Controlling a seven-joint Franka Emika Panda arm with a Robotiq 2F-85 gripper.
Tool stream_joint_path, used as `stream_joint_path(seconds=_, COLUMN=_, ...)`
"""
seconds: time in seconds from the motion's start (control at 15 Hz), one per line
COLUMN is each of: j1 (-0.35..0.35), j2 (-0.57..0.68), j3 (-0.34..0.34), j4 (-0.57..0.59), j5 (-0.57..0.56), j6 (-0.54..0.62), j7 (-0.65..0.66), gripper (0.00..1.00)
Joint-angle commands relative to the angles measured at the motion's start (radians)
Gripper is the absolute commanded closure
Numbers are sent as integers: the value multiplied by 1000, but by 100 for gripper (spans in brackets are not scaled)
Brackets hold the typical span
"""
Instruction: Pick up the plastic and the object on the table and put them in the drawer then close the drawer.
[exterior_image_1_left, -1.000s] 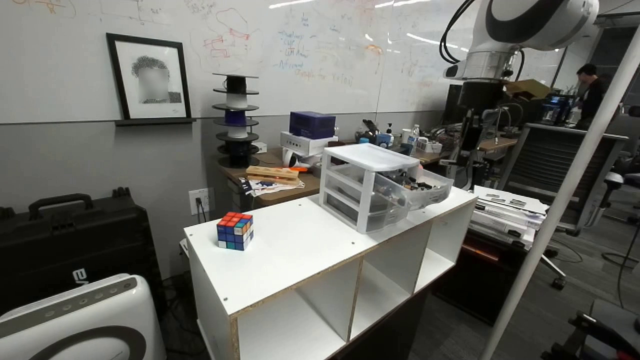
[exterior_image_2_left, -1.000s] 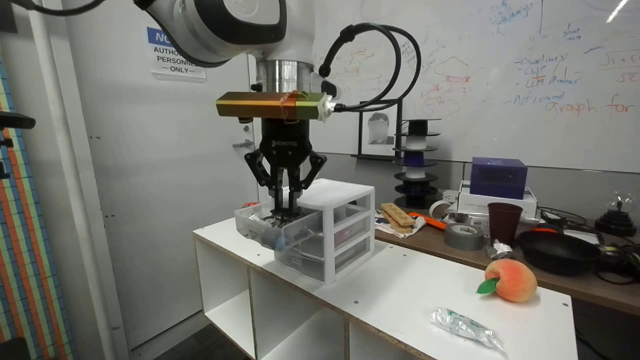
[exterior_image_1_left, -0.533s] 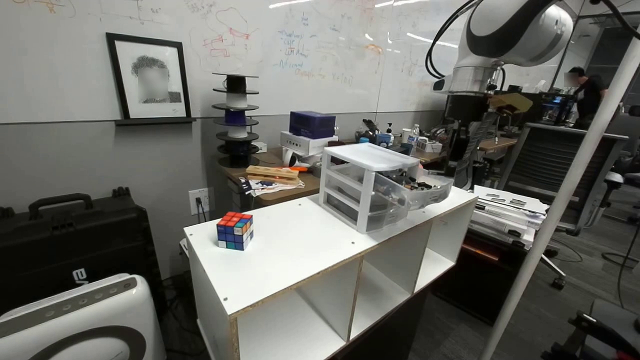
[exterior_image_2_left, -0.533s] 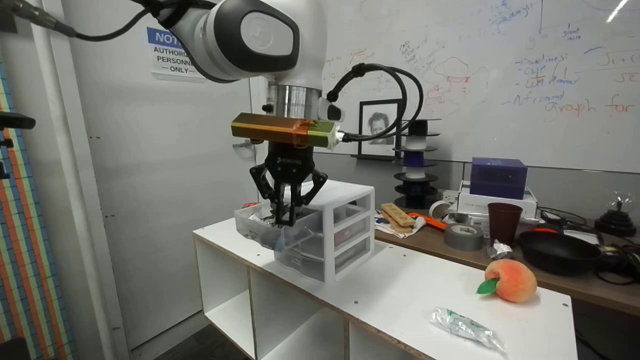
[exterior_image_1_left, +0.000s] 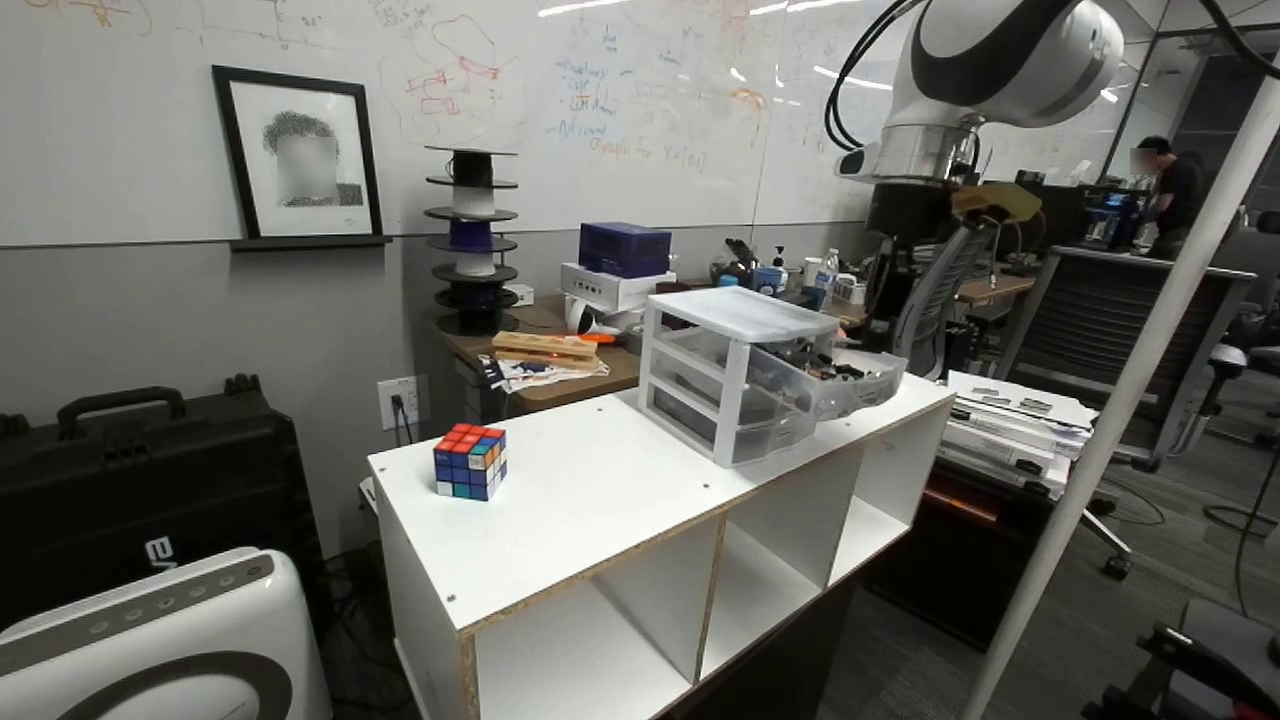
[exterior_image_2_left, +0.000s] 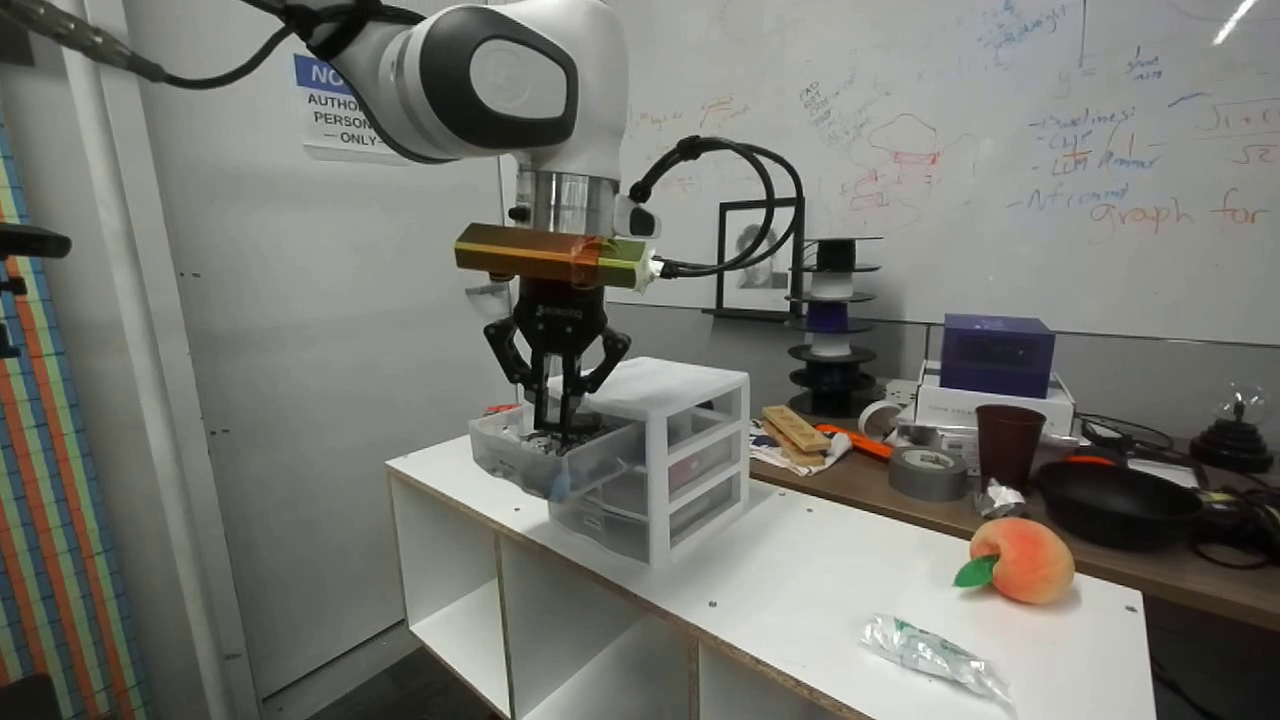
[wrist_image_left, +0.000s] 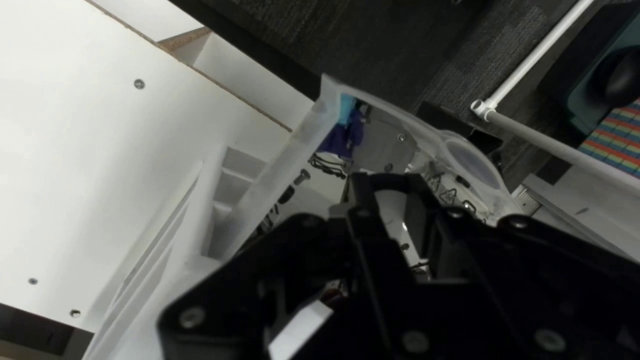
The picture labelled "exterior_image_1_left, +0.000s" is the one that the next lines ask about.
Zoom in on clear plastic drawer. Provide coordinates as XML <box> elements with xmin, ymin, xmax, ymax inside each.
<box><xmin>650</xmin><ymin>347</ymin><xmax>819</xmax><ymax>429</ymax></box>
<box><xmin>744</xmin><ymin>334</ymin><xmax>910</xmax><ymax>422</ymax></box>
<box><xmin>649</xmin><ymin>388</ymin><xmax>819</xmax><ymax>467</ymax></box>

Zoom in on white box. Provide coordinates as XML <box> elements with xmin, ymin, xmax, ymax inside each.
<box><xmin>559</xmin><ymin>261</ymin><xmax>679</xmax><ymax>314</ymax></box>

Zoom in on stack of filament spools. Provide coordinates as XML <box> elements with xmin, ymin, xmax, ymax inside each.
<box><xmin>423</xmin><ymin>144</ymin><xmax>522</xmax><ymax>338</ymax></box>

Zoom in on brown wooden desk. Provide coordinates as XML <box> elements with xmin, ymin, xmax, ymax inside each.
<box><xmin>437</xmin><ymin>276</ymin><xmax>873</xmax><ymax>425</ymax></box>

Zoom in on heap of small dark parts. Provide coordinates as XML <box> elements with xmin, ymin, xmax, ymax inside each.
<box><xmin>768</xmin><ymin>343</ymin><xmax>873</xmax><ymax>389</ymax></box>

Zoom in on printed paper sheet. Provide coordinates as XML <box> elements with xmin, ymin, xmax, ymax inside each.
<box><xmin>478</xmin><ymin>353</ymin><xmax>612</xmax><ymax>395</ymax></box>

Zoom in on stack of papers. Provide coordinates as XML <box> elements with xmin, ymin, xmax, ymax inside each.
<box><xmin>938</xmin><ymin>369</ymin><xmax>1102</xmax><ymax>498</ymax></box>

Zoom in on yellow plastic piece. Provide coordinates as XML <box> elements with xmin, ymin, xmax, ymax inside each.
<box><xmin>950</xmin><ymin>183</ymin><xmax>1043</xmax><ymax>227</ymax></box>

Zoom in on person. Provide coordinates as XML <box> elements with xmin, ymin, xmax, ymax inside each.
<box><xmin>1133</xmin><ymin>134</ymin><xmax>1208</xmax><ymax>262</ymax></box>

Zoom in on white cube shelf unit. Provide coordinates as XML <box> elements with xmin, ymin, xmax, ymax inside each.
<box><xmin>366</xmin><ymin>372</ymin><xmax>957</xmax><ymax>720</ymax></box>

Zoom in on framed portrait picture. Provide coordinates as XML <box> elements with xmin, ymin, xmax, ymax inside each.
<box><xmin>211</xmin><ymin>65</ymin><xmax>393</xmax><ymax>252</ymax></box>

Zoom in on multicoloured puzzle cube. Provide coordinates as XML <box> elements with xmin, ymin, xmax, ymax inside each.
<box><xmin>432</xmin><ymin>422</ymin><xmax>509</xmax><ymax>502</ymax></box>

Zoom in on wall socket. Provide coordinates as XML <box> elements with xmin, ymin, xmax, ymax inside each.
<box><xmin>376</xmin><ymin>374</ymin><xmax>422</xmax><ymax>432</ymax></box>

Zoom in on white plastic drawer unit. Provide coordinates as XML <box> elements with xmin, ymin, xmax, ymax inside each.
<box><xmin>637</xmin><ymin>286</ymin><xmax>910</xmax><ymax>470</ymax></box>

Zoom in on purple box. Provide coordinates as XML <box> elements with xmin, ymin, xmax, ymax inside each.
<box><xmin>577</xmin><ymin>221</ymin><xmax>674</xmax><ymax>280</ymax></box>

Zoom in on black cabinet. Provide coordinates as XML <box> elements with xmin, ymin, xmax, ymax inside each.
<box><xmin>864</xmin><ymin>458</ymin><xmax>1063</xmax><ymax>653</ymax></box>

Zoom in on black hard case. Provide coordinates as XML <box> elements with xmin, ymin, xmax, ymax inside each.
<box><xmin>0</xmin><ymin>373</ymin><xmax>329</xmax><ymax>633</ymax></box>

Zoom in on wooden blocks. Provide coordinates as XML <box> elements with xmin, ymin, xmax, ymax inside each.
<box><xmin>490</xmin><ymin>329</ymin><xmax>601</xmax><ymax>374</ymax></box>

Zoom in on stand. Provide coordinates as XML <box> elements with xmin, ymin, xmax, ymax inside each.
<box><xmin>958</xmin><ymin>74</ymin><xmax>1280</xmax><ymax>720</ymax></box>

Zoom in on white air purifier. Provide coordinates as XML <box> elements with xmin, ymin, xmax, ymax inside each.
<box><xmin>0</xmin><ymin>546</ymin><xmax>334</xmax><ymax>720</ymax></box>

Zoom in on whiteboard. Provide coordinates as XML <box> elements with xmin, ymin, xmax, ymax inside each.
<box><xmin>0</xmin><ymin>0</ymin><xmax>1141</xmax><ymax>249</ymax></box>

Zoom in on white round device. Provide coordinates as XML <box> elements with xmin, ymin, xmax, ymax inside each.
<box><xmin>563</xmin><ymin>296</ymin><xmax>623</xmax><ymax>338</ymax></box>

